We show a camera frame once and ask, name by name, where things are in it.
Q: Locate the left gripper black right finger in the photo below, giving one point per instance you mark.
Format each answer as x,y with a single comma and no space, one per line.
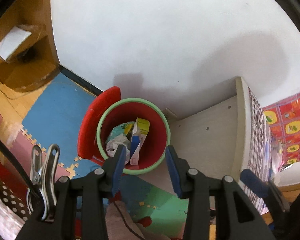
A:
236,216

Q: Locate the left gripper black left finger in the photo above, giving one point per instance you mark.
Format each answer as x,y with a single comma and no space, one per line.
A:
93,188

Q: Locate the white plastic bag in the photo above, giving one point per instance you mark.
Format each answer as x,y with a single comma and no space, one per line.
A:
113,144

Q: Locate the teal wet wipes pack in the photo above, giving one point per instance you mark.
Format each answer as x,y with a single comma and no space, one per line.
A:
124,129

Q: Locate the white green selfie stick box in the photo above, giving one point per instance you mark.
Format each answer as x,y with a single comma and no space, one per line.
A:
141,129

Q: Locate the white blue printed box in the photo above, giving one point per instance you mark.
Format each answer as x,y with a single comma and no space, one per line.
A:
134,149

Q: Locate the red green trash bin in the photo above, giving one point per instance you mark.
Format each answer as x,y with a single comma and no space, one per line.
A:
152,152

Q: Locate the silver spring clamp left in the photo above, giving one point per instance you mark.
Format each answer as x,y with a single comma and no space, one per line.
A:
42,175

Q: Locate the patchwork heart bed sheet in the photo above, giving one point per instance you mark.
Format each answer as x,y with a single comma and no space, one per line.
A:
260,138

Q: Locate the colourful foam floor mat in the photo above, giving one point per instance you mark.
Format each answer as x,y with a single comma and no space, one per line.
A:
53,115

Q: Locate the red floral headboard cloth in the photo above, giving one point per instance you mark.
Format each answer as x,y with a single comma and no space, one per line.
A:
283,118

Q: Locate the wooden desk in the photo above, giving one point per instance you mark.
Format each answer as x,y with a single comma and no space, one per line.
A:
28,57

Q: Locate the white paper in shelf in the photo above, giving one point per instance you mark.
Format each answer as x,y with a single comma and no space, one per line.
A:
12,41

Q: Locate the white bed frame side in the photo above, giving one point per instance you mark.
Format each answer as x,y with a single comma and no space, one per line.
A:
216,141

